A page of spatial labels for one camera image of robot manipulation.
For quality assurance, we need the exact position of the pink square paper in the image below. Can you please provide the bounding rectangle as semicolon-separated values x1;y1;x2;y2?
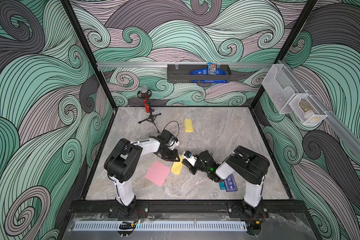
145;161;171;187

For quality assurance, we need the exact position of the light yellow square paper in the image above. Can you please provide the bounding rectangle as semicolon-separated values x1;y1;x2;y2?
184;118;194;133

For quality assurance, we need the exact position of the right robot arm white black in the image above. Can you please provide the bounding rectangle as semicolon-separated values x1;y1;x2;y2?
182;146;270;208

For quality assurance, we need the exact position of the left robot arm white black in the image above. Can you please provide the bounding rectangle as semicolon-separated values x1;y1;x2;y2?
104;130;180;207

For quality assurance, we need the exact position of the teal small card box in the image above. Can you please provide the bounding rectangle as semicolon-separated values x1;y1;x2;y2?
219;182;226;190

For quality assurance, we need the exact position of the dark blue card deck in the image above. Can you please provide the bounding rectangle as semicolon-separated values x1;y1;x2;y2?
224;174;238;192

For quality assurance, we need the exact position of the black tripod mic stand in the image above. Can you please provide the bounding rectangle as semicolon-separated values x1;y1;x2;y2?
138;101;161;133

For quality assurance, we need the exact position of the blue snack package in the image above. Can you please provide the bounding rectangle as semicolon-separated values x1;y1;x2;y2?
190;63;227;83

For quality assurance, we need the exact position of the small clear bin with items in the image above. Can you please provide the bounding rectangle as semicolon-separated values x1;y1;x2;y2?
289;94;328;127

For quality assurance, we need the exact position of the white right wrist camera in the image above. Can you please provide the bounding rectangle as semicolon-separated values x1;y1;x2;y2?
183;151;198;167

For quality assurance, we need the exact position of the black wall shelf basket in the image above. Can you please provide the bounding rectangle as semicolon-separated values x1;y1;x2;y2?
167;64;232;84

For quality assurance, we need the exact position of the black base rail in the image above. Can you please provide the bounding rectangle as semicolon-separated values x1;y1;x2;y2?
107;200;310;219

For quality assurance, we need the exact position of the aluminium rail back wall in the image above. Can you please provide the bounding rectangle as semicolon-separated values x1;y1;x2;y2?
97;61;273;69

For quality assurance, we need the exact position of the aluminium rail wall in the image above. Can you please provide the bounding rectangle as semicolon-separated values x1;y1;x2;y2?
277;60;360;161
97;61;273;69

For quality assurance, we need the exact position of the white perforated cable duct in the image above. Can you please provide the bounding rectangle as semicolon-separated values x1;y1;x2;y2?
73;220;248;232

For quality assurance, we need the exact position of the clear plastic wall bin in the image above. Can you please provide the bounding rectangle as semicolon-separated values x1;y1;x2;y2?
262;64;298;114

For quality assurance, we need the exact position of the black vertical frame post right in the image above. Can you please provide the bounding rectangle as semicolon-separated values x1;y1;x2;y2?
249;0;318;111

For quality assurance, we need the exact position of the black vertical frame post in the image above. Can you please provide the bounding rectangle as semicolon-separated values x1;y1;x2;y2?
61;0;117;111
249;0;318;111

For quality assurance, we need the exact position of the aluminium rail right wall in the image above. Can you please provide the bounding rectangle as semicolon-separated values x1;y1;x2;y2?
277;60;360;161

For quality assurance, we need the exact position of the black vertical frame post left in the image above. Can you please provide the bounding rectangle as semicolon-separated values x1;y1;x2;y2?
61;0;117;111

